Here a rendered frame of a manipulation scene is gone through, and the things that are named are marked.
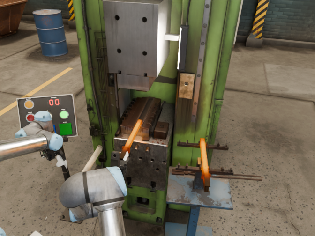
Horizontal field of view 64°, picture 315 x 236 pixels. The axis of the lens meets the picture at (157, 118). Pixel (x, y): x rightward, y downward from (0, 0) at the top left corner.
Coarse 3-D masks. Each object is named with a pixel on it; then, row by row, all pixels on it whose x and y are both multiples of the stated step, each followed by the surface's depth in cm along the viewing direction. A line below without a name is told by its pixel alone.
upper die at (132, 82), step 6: (120, 72) 152; (120, 78) 152; (126, 78) 151; (132, 78) 150; (138, 78) 149; (144, 78) 148; (150, 78) 153; (120, 84) 154; (126, 84) 153; (132, 84) 152; (138, 84) 152; (144, 84) 151; (150, 84) 155; (144, 90) 153
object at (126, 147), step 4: (140, 120) 172; (136, 124) 168; (140, 124) 170; (136, 128) 164; (132, 132) 161; (136, 132) 162; (132, 136) 157; (128, 140) 153; (132, 140) 154; (128, 144) 150; (124, 148) 146; (128, 148) 146; (124, 152) 143; (128, 152) 147; (120, 156) 140
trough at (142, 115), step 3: (150, 99) 202; (147, 102) 197; (150, 102) 198; (147, 105) 194; (144, 108) 189; (147, 108) 191; (144, 111) 186; (141, 114) 182; (144, 114) 183; (141, 117) 180
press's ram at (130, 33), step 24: (120, 0) 130; (144, 0) 132; (168, 0) 149; (120, 24) 134; (144, 24) 132; (168, 24) 161; (120, 48) 141; (144, 48) 139; (168, 48) 174; (144, 72) 146
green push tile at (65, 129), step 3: (66, 123) 162; (69, 123) 162; (60, 126) 161; (63, 126) 161; (66, 126) 162; (69, 126) 162; (60, 129) 161; (63, 129) 162; (66, 129) 162; (69, 129) 162; (60, 132) 161; (63, 132) 162; (66, 132) 162; (69, 132) 162
